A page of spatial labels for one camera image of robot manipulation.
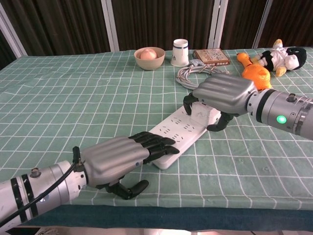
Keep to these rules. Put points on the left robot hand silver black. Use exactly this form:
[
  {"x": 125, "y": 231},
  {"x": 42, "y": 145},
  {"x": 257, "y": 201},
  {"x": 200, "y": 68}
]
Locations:
[{"x": 112, "y": 161}]

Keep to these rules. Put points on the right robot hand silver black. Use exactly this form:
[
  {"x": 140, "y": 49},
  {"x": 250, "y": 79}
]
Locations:
[{"x": 225, "y": 94}]

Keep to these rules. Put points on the white power strip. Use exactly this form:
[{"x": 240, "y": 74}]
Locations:
[{"x": 181, "y": 132}]

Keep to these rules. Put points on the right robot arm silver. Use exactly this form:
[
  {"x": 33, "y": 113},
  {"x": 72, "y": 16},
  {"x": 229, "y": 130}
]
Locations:
[{"x": 278, "y": 110}]

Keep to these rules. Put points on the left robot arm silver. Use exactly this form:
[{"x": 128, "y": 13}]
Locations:
[{"x": 49, "y": 183}]

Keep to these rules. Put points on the brown patterned flat box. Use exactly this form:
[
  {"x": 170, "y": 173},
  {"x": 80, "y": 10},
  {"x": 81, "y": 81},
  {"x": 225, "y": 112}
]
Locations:
[{"x": 211, "y": 56}]

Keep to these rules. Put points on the white paper cup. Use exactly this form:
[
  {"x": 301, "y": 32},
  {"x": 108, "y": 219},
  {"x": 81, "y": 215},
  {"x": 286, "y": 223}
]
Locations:
[{"x": 179, "y": 55}]

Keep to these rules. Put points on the black white plush doll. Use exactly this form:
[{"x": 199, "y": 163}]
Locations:
[{"x": 281, "y": 58}]

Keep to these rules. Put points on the green checked tablecloth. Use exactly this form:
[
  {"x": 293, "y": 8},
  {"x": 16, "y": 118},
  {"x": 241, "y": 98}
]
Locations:
[{"x": 73, "y": 102}]

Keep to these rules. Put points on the beige bowl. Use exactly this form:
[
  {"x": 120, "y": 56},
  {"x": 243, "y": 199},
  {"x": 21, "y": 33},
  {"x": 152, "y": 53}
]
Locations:
[{"x": 149, "y": 64}]

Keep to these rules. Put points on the peach coloured ball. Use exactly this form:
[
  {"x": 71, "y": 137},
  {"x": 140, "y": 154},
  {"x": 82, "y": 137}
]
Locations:
[{"x": 148, "y": 54}]

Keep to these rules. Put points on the dark folding screen white frames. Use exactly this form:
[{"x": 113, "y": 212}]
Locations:
[{"x": 156, "y": 22}]

